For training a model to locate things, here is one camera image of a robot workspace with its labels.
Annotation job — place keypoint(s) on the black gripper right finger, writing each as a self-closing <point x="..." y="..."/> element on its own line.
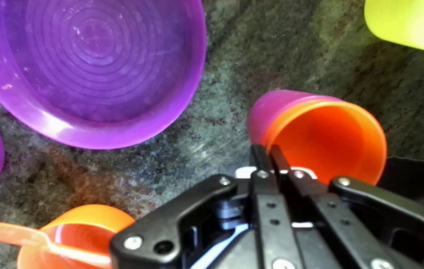
<point x="361" y="219"/>

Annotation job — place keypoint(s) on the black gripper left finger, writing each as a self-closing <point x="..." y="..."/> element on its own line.
<point x="271" y="225"/>

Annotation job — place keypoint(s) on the orange plastic cup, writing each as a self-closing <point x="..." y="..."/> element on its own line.
<point x="331" y="140"/>

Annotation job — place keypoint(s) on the green plastic cup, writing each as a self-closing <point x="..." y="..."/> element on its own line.
<point x="406" y="25"/>

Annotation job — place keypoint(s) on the purple plastic cup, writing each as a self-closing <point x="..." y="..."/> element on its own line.
<point x="276" y="107"/>

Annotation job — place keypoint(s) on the orange plastic bowl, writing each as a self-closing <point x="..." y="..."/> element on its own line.
<point x="86" y="219"/>

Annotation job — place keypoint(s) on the purple plastic plate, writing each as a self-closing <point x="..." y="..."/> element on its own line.
<point x="86" y="65"/>

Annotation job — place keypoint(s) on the orange plastic spoon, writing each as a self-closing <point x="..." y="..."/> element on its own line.
<point x="7" y="234"/>

